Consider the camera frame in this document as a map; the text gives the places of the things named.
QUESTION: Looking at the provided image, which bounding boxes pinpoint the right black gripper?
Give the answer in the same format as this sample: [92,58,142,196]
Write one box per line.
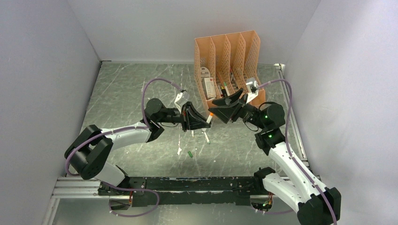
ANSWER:
[209,88,267,130]

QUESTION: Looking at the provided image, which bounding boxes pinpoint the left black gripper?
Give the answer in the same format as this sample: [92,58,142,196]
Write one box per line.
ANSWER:
[158,102,211,133]

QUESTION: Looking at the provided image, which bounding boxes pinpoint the white pen green tip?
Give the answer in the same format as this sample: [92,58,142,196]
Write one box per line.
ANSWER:
[202,131,211,144]

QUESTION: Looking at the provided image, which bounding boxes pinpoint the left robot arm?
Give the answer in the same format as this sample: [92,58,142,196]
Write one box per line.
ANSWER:
[64,98,211,180]

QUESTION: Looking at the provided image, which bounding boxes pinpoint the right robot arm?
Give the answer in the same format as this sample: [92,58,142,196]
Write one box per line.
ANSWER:
[208,90,341,225]

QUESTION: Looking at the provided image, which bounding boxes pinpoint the pens in organizer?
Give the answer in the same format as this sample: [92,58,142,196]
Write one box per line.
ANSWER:
[216,66,238,95]

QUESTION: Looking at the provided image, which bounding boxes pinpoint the white red box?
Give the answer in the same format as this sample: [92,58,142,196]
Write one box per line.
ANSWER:
[201,77,216,99]

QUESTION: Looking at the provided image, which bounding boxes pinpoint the grey stationery blister pack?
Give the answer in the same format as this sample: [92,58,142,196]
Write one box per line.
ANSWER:
[199,67,211,79]

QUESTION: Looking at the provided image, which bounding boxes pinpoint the orange plastic file organizer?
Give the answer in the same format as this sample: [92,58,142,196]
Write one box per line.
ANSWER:
[194,30,260,116]

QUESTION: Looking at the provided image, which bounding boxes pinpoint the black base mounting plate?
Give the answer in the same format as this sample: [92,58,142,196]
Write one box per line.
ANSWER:
[98,176,269,209]

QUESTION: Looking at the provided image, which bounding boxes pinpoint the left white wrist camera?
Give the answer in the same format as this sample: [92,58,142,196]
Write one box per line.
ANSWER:
[174,90,190,113]

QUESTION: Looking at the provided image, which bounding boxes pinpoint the white corner bracket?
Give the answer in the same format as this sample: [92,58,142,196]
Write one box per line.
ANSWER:
[274,63,285,72]

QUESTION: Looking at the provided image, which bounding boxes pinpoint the aluminium frame rail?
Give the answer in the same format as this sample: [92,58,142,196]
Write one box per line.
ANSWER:
[51,176,326,199]

